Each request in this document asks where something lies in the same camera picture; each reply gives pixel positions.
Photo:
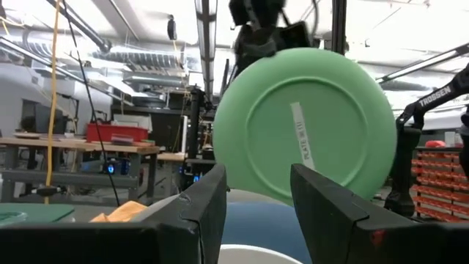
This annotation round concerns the blue plate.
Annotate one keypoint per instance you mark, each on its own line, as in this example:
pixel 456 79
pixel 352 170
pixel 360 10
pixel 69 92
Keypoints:
pixel 260 223

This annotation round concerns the red plastic bin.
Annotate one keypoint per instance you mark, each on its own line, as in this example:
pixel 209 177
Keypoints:
pixel 117 132

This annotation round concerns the wooden workbench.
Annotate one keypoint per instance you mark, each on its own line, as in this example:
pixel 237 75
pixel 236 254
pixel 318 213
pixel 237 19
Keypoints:
pixel 73 146

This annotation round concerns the light green plate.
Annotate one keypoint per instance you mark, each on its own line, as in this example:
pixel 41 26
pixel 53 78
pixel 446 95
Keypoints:
pixel 329 121

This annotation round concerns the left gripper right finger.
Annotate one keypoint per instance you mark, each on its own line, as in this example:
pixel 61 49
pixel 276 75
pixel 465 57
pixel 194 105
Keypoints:
pixel 366 245

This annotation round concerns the red object on cabinet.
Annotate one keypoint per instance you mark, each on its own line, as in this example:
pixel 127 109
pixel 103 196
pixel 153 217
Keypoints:
pixel 435 144

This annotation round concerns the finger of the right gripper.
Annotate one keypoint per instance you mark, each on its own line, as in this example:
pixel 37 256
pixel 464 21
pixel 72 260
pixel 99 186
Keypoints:
pixel 254 45

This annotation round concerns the dark monitor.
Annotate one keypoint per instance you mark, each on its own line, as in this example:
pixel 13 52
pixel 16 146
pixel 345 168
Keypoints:
pixel 51 119

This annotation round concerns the computer with blue lights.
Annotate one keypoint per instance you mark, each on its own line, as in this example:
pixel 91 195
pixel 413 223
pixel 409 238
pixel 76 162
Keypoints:
pixel 115 166
pixel 190 175

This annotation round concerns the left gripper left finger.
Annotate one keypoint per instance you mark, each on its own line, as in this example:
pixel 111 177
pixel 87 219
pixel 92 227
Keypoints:
pixel 110 245

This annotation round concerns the small wooden table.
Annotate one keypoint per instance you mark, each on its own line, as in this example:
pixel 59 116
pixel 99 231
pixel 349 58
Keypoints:
pixel 172 157

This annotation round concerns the orange cloth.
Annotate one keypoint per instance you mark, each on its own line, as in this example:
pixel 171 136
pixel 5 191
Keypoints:
pixel 121 213

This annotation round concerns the black metal rig frame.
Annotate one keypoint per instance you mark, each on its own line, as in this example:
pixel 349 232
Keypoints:
pixel 339 25

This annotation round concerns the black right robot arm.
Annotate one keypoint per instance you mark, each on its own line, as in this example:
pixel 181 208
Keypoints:
pixel 403 165

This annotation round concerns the orange drawer cabinet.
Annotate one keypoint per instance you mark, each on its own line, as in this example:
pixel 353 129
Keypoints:
pixel 439 183

